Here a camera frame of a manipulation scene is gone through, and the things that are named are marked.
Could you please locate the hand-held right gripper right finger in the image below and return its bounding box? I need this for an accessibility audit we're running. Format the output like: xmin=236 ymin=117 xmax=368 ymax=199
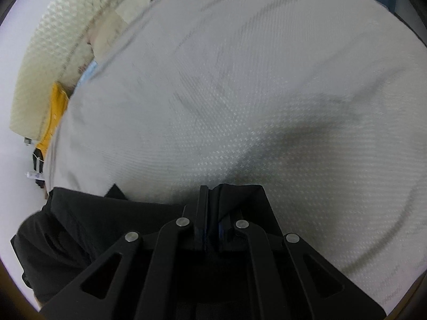
xmin=218 ymin=219 xmax=388 ymax=320

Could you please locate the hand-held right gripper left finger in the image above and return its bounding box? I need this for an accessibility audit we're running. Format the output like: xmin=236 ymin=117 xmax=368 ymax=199
xmin=39 ymin=185 xmax=209 ymax=320

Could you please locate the black puffer jacket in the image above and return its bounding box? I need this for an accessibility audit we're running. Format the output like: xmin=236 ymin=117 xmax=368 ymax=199
xmin=10 ymin=183 xmax=285 ymax=320

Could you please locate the bed with grey sheet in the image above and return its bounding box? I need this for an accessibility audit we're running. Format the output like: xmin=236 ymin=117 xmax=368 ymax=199
xmin=43 ymin=0 xmax=427 ymax=314

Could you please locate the yellow pillow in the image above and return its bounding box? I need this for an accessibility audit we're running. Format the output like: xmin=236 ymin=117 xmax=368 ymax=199
xmin=35 ymin=82 xmax=71 ymax=158

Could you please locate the light blue cloth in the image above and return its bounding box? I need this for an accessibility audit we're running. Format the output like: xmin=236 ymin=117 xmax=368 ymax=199
xmin=78 ymin=60 xmax=100 ymax=89

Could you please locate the beige and grey pillow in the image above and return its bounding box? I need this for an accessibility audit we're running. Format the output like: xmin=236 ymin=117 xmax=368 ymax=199
xmin=87 ymin=0 xmax=182 ymax=59

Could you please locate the cream quilted headboard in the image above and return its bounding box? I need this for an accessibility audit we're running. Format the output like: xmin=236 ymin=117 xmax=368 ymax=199
xmin=9 ymin=0 xmax=174 ymax=141

